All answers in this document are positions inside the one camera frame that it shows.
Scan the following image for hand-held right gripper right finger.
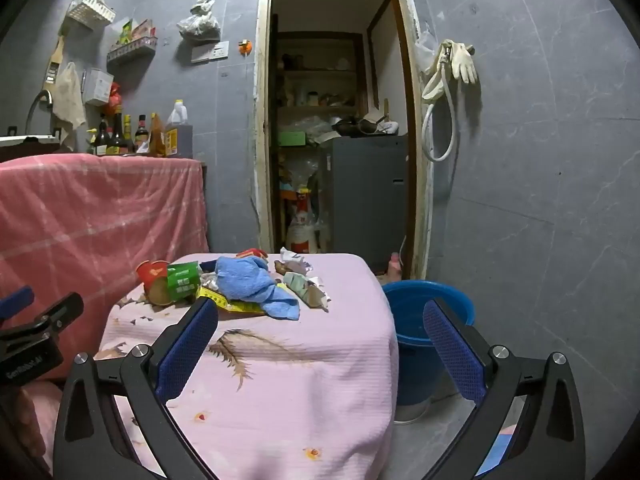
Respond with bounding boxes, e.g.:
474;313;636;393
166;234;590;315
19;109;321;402
423;298;587;480

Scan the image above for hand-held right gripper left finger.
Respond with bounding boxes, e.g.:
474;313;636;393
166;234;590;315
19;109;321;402
52;298;220;480

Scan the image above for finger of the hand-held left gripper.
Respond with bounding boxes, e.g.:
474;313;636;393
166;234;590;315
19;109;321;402
0;292;85;342
0;286;35;319

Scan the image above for blue plastic bucket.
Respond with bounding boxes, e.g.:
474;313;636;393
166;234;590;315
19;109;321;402
382;280;476;407

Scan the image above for yellow wrapper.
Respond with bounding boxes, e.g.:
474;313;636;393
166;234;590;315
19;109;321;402
197;285;267;317

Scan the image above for green paper cup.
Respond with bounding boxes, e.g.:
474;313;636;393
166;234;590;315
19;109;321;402
147;264;202;307

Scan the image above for red paper cup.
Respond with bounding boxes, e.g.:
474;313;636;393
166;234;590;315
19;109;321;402
136;260;173;290

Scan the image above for light blue cloth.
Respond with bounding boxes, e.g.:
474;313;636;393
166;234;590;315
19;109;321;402
214;256;301;321

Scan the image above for grey green wrapper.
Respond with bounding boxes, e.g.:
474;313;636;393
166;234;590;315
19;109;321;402
282;271;331;312

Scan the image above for white printed wrapper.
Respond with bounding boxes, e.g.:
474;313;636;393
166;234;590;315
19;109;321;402
278;247;314;276

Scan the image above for pink plaid cloth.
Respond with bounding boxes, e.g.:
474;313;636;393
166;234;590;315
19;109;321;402
0;152;210;376

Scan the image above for pink floral tablecloth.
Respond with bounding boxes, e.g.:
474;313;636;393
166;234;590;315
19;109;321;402
52;252;400;480

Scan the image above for white sink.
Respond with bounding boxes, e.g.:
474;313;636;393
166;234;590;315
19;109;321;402
0;132;59;149

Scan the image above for red white bottle by door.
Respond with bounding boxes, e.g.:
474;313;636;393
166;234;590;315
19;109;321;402
286;187;321;255

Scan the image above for grey washing machine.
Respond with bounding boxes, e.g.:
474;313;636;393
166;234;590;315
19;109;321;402
318;135;409;261

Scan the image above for metal faucet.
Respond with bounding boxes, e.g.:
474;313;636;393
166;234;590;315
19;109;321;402
25;88;55;134

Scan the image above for brown seasoning pouch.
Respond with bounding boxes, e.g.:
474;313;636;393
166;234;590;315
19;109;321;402
148;112;169;157

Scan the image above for beige hanging rag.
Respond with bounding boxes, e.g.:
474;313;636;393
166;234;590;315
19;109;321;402
52;62;88;152

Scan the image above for cooking oil jug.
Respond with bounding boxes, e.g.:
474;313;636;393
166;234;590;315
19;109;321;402
164;99;194;158

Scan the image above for red plastic bag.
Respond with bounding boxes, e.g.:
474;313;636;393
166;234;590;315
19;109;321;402
102;82;124;117

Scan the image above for white bowl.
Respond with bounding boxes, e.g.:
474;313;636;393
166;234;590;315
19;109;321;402
366;118;401;136

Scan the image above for black wok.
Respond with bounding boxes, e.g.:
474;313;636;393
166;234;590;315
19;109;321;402
330;115;362;137

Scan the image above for seasoning packets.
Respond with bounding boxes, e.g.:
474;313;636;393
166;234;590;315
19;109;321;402
117;18;156;46

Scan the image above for wooden storage shelf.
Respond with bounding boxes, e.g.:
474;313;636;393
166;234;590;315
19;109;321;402
274;31;369;161

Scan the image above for clear plastic bag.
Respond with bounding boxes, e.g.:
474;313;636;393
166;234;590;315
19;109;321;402
413;30;442;75

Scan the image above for hanging plastic bag with contents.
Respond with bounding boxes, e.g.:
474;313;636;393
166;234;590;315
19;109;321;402
177;0;222;41

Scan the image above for wooden handled brush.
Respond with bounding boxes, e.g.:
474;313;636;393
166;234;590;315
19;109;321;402
45;35;66;86

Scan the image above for wooden door frame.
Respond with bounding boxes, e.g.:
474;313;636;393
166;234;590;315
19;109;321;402
252;0;436;282

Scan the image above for wall rack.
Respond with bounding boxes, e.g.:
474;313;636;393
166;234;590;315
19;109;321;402
106;36;159;64

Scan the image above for wall socket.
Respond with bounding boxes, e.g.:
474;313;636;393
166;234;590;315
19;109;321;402
191;41;231;65

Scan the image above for white wall basket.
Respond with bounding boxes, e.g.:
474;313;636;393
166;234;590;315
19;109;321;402
66;0;117;25

